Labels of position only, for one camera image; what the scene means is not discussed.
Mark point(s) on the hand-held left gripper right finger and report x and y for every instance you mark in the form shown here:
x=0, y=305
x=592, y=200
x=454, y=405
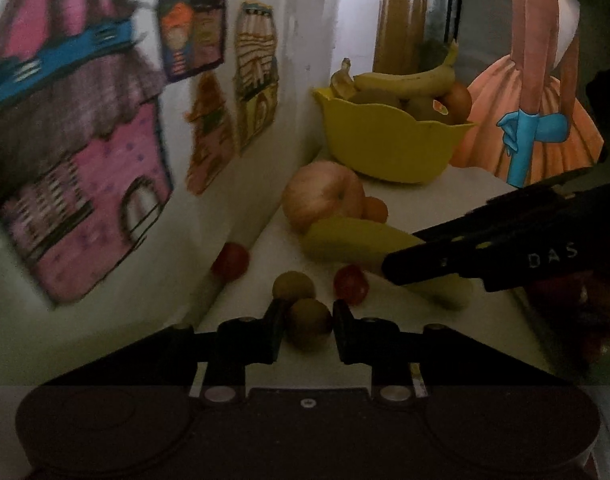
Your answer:
x=341, y=331

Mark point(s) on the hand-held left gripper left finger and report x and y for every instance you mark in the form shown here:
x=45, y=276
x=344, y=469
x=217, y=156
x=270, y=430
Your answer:
x=277, y=331

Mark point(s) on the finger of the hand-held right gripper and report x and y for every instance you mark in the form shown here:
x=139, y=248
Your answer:
x=435, y=265
x=485, y=217

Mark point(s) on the small green round fruit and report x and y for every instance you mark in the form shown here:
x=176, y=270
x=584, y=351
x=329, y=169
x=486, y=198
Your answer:
x=293, y=285
x=309, y=322

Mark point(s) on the small red tomato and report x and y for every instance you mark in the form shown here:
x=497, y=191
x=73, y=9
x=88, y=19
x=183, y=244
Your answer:
x=351, y=284
x=231, y=260

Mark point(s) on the small orange tangerine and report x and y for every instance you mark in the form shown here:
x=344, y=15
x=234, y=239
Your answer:
x=376, y=210

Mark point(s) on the yellow banana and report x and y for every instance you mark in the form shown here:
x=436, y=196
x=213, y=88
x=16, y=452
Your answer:
x=355, y=242

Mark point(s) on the pale pink apple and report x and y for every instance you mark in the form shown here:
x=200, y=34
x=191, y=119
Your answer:
x=320, y=192

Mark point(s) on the person's right hand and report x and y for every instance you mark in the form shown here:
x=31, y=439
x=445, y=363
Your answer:
x=585, y=310

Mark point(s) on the small orange-red apple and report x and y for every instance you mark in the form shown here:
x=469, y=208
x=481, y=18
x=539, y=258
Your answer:
x=459, y=102

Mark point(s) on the kiwi with sticker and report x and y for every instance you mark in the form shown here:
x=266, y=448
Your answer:
x=425, y=110

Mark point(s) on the yellow plastic bowl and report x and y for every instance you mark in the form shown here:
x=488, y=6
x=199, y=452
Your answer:
x=385, y=145

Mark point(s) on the woman in orange dress poster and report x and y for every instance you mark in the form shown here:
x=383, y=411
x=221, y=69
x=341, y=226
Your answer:
x=545, y=85

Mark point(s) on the long spotted banana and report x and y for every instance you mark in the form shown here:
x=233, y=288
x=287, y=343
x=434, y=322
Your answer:
x=410, y=82

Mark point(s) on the brown kiwi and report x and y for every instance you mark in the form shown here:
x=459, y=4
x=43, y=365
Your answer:
x=380, y=99

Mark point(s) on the houses drawing on paper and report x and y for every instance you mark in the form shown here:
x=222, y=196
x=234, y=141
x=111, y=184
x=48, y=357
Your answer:
x=85, y=185

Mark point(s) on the wooden door post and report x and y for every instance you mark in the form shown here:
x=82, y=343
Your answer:
x=400, y=10

